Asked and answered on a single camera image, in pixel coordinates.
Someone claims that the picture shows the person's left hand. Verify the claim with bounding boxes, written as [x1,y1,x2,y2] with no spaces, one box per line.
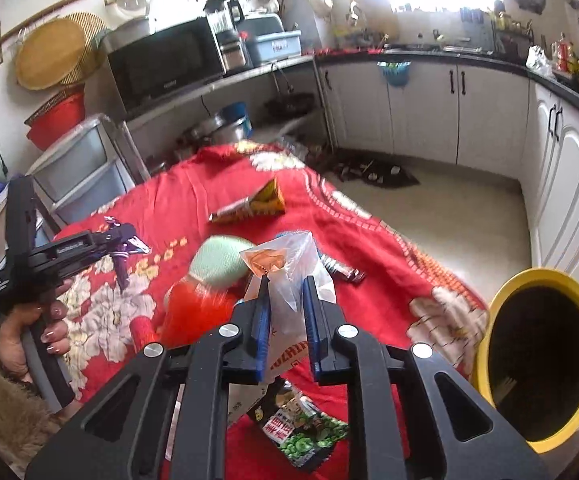
[0,279,76,382]

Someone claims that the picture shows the round yellow bamboo tray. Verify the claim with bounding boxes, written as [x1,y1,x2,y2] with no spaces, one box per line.
[15,19,86,92]

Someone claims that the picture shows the white kitchen cabinets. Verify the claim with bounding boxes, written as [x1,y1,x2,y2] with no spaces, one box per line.
[317,52,579,291]

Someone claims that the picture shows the red orange packet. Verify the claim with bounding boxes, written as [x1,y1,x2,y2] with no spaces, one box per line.
[162,280,242,346]

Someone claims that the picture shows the yellow trash bin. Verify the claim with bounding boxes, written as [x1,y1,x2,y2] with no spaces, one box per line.
[472,267,579,456]

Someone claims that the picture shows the steel pot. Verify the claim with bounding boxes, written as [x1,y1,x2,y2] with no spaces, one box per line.
[184,115,247,143]

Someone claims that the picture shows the black silver blender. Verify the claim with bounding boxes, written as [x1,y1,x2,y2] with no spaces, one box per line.
[204,0,247,73]

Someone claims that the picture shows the grey blue dish box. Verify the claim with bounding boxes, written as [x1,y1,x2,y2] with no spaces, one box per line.
[239,12,303,67]

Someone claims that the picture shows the green pea snack packet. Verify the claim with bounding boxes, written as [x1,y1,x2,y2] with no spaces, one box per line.
[252,382,350,471]

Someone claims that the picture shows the white cutting board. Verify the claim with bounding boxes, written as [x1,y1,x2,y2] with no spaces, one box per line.
[349,0,400,36]

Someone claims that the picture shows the blue hanging basket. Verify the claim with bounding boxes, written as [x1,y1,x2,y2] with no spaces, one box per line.
[378,60,413,87]

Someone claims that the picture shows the metal shelf rack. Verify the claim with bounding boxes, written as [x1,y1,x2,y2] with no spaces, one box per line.
[122,52,337,161]

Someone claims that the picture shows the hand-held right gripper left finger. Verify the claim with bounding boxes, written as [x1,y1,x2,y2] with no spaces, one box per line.
[24,274,275,480]

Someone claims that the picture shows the brown snack bar wrapper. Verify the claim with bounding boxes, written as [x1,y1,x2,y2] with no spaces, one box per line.
[319,252,367,286]

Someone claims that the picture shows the black microwave oven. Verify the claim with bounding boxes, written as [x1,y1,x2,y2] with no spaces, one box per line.
[105,16,227,113]

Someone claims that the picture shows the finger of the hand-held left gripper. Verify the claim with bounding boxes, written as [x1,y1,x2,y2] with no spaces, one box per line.
[89,222,137,261]

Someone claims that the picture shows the white plastic bag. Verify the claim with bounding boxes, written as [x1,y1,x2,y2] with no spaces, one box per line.
[525,45,555,77]

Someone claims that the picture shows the blue pot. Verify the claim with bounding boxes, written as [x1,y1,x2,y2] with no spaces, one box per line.
[219,101,249,126]

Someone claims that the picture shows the black floor mat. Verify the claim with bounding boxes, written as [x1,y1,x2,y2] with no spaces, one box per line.
[332,157,420,188]

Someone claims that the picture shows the purple candy wrapper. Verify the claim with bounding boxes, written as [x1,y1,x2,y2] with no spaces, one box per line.
[102,216,151,291]

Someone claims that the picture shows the red floral blanket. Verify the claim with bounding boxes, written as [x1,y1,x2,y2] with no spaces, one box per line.
[52,141,490,480]

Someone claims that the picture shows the red plastic basin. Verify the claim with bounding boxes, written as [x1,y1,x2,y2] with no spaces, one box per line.
[25,87,86,152]

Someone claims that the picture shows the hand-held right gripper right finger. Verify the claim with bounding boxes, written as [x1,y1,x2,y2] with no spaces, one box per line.
[302,274,555,480]

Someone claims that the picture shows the yellow triangular snack packet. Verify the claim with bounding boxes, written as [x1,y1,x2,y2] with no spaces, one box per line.
[208,178,286,224]

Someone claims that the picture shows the black wok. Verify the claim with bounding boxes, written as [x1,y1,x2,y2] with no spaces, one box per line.
[265,91,315,117]

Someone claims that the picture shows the grey plastic drawer cabinet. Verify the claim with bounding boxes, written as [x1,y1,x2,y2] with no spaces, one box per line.
[25,114,137,226]

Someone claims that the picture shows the person's left forearm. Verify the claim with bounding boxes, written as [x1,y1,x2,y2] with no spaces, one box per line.
[0,325,65,466]

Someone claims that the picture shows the brown woven sieve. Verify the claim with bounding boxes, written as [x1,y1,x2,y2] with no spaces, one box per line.
[59,11,107,86]

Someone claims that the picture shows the mint green pouch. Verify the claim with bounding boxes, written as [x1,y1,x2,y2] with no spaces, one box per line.
[189,236,257,291]

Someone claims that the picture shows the clear plastic bag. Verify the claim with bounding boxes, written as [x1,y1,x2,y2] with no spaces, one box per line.
[226,231,337,416]

